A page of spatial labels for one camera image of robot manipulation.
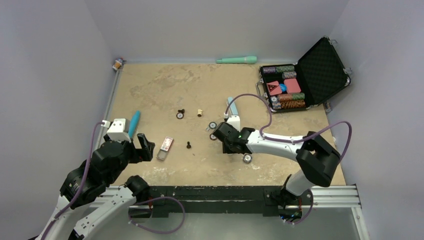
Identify light blue white stapler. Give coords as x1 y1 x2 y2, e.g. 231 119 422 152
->
227 96 239 116

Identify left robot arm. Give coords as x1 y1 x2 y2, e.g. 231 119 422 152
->
37 133 156 240

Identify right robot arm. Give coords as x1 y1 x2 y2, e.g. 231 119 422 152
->
212 122 342 204

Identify blue marker pen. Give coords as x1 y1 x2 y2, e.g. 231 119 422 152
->
128 110 141 139

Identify brown poker chip left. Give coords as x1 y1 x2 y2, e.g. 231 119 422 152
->
176 112 185 120

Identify mint green microphone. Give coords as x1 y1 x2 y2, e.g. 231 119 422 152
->
215 56 258 65

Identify small orange toy figure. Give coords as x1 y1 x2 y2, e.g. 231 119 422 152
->
112 57 125 71

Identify black poker chip case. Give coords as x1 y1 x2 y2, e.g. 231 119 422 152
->
256 36 351 113

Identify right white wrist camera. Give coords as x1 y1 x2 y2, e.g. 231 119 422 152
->
224 115 241 131

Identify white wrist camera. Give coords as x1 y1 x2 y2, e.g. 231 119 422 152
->
224 115 241 131
100 118 132 143

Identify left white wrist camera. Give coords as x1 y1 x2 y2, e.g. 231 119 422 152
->
100 118 132 143

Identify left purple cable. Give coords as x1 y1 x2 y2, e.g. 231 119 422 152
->
39 121 110 240

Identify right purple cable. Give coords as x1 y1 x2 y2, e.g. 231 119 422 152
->
224 93 353 163

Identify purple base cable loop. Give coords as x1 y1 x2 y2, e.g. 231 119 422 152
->
128 196 186 235

